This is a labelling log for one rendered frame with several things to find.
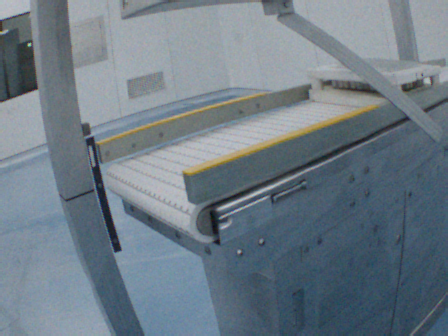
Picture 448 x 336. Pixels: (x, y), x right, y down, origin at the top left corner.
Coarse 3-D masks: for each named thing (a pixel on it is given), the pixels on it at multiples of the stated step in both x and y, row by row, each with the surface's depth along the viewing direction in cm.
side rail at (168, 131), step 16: (432, 64) 128; (272, 96) 85; (288, 96) 88; (304, 96) 90; (208, 112) 77; (224, 112) 79; (256, 112) 83; (160, 128) 73; (176, 128) 74; (192, 128) 76; (112, 144) 68; (128, 144) 70; (144, 144) 71
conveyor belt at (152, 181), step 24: (264, 120) 79; (288, 120) 77; (312, 120) 75; (168, 144) 74; (192, 144) 71; (216, 144) 69; (240, 144) 67; (120, 168) 65; (144, 168) 63; (168, 168) 61; (288, 168) 55; (120, 192) 63; (144, 192) 56; (168, 192) 53; (240, 192) 51; (168, 216) 51; (192, 216) 48
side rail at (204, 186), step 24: (408, 96) 69; (432, 96) 75; (360, 120) 60; (384, 120) 64; (288, 144) 52; (312, 144) 54; (336, 144) 57; (216, 168) 46; (240, 168) 48; (264, 168) 50; (192, 192) 46; (216, 192) 47
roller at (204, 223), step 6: (204, 210) 48; (210, 210) 48; (198, 216) 48; (204, 216) 48; (210, 216) 48; (198, 222) 48; (204, 222) 48; (210, 222) 48; (198, 228) 48; (204, 228) 48; (210, 228) 49; (216, 228) 49; (204, 234) 49; (210, 234) 49; (216, 234) 49
